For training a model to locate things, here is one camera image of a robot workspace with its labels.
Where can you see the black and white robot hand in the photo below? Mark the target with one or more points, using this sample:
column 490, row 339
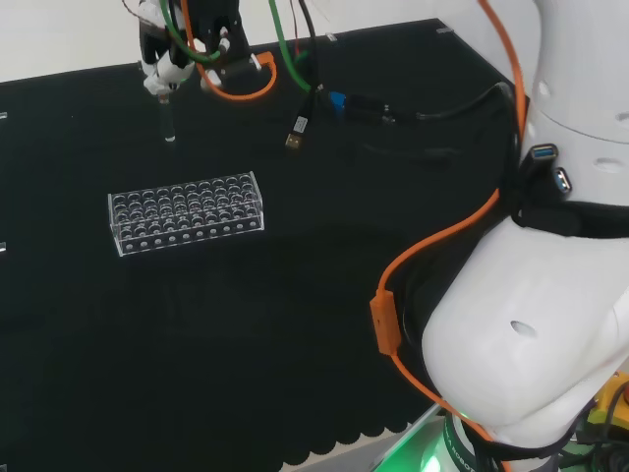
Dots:
column 169, row 71

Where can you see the clear glass test tube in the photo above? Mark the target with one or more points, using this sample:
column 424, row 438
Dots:
column 168, row 118

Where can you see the clear plastic test tube rack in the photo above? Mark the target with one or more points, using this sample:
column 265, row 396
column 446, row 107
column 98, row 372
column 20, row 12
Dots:
column 184, row 211

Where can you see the black bench cloth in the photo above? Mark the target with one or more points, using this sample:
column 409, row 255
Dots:
column 196, row 319

